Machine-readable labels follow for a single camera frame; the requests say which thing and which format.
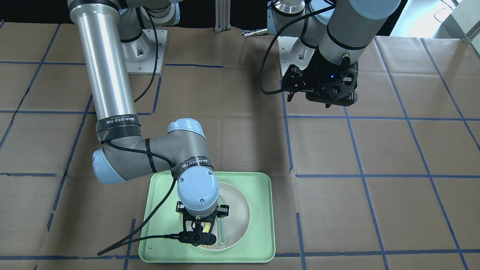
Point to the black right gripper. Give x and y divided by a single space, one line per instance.
224 211

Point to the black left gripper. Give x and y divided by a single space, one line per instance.
314 76

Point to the cream round plate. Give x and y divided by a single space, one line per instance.
238 220

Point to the yellow plastic fork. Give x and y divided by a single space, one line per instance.
208 229

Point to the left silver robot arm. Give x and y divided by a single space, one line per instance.
330 36

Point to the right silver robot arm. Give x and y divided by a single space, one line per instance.
126 155

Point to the light green plastic spoon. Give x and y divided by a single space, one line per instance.
221 235

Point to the light green plastic tray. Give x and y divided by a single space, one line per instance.
161 245

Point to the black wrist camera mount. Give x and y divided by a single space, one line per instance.
192 237

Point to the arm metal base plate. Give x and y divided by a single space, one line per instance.
295 50
142 54

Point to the aluminium frame post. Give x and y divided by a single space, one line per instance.
222 16

